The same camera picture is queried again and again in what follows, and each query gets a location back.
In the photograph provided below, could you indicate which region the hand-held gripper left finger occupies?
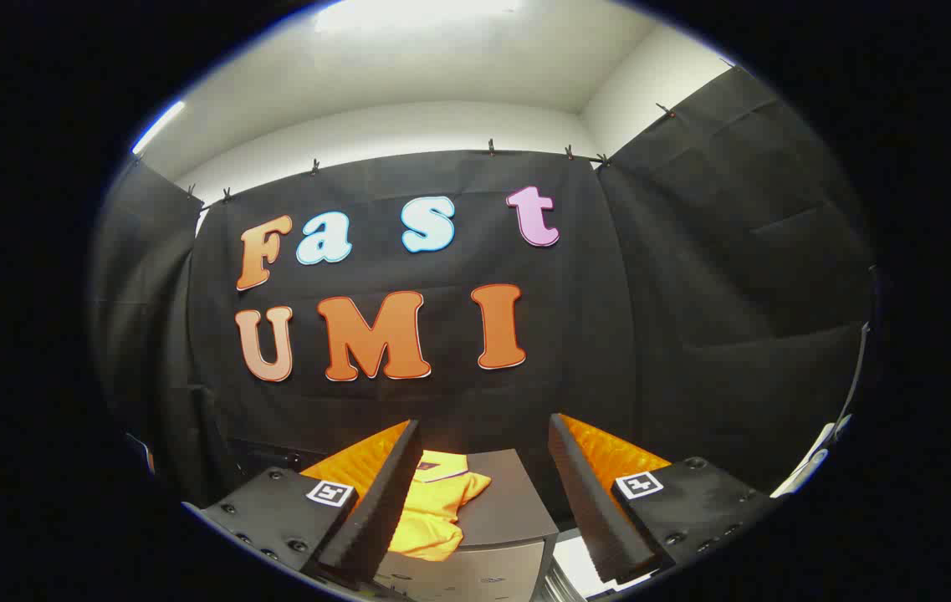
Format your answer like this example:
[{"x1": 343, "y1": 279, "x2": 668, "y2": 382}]
[{"x1": 182, "y1": 420, "x2": 423, "y2": 588}]

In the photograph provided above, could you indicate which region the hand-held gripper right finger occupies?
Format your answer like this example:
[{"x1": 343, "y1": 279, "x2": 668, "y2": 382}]
[{"x1": 548, "y1": 413, "x2": 781, "y2": 586}]

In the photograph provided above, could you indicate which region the yellow polo shirt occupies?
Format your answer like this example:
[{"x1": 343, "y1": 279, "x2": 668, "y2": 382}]
[{"x1": 387, "y1": 450, "x2": 493, "y2": 562}]

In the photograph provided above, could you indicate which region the grey cabinet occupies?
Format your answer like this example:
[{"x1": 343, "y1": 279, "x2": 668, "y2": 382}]
[{"x1": 375, "y1": 449, "x2": 560, "y2": 602}]

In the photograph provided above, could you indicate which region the black backdrop cloth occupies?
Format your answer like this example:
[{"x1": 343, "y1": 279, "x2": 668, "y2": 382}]
[{"x1": 90, "y1": 67, "x2": 877, "y2": 536}]

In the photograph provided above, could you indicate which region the white panel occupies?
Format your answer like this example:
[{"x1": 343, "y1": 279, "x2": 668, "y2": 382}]
[{"x1": 772, "y1": 418, "x2": 852, "y2": 498}]

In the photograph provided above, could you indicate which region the ceiling strip light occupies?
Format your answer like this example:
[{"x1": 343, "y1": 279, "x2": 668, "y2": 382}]
[{"x1": 131, "y1": 100, "x2": 187, "y2": 156}]

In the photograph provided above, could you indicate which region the ceiling panel light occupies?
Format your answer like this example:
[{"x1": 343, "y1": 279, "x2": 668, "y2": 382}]
[{"x1": 312, "y1": 0, "x2": 522, "y2": 34}]

